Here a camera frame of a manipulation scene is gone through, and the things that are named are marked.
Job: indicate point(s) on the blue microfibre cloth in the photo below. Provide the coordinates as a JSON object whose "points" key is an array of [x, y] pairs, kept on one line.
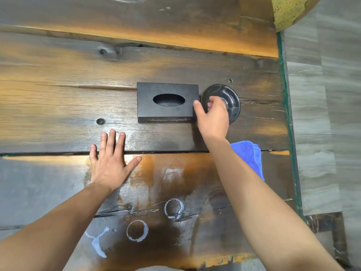
{"points": [[249, 155]]}

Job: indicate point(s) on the person's right forearm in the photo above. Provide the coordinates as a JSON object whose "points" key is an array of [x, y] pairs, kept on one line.
{"points": [[265, 211]]}

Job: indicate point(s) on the black round ashtray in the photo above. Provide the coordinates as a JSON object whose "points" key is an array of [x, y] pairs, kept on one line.
{"points": [[232, 101]]}

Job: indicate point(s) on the yellow speckled round stool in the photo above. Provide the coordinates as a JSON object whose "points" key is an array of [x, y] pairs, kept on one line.
{"points": [[290, 9]]}

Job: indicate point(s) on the black wooden tissue box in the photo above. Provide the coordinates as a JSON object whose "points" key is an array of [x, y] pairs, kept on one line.
{"points": [[166, 111]]}

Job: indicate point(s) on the person's left hand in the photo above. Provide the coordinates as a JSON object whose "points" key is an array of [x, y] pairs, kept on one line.
{"points": [[108, 169]]}

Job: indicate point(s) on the person's left little finger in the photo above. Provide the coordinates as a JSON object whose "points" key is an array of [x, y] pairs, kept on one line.
{"points": [[93, 155]]}

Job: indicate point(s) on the person's right hand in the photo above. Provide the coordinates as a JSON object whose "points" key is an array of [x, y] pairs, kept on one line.
{"points": [[214, 121]]}

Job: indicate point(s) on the person's left middle finger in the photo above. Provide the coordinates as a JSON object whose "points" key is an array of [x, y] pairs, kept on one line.
{"points": [[111, 142]]}

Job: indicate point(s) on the person's left forearm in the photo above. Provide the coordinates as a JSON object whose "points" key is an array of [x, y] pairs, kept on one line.
{"points": [[53, 231]]}

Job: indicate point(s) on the person's left thumb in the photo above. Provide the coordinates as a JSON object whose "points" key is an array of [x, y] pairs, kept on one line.
{"points": [[134, 164]]}

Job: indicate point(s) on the person's right thumb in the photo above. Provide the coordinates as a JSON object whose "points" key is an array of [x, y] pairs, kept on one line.
{"points": [[199, 111]]}

